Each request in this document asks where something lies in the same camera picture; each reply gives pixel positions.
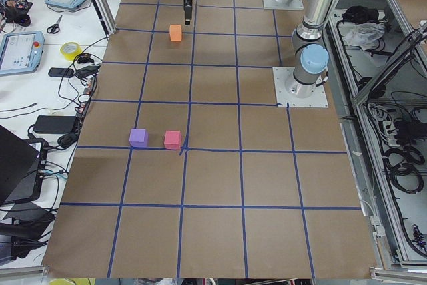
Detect orange foam block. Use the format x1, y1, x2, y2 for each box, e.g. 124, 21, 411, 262
169, 25, 183, 42

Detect yellow tape roll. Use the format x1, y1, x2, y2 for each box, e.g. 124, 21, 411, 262
60, 41, 83, 61

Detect black power strip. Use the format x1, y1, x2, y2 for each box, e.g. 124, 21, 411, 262
75, 75, 98, 129

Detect grey phone device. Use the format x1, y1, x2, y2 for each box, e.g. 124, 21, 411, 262
48, 67, 75, 78

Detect pink foam block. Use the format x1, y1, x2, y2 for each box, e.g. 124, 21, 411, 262
164, 130, 182, 150

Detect purple foam block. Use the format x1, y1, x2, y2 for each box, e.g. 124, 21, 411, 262
129, 128, 149, 148

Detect blue teach pendant near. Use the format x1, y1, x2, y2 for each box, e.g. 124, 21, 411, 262
1, 31, 45, 76

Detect black power adapter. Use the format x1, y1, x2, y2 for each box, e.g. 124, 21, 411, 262
33, 115, 77, 134

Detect white crumpled cloth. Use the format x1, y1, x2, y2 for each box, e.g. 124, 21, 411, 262
343, 23, 386, 50

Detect black laptop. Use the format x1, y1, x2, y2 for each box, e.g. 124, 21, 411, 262
1, 127, 47, 205

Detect black handled scissors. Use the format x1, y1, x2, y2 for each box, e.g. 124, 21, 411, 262
46, 15, 63, 35

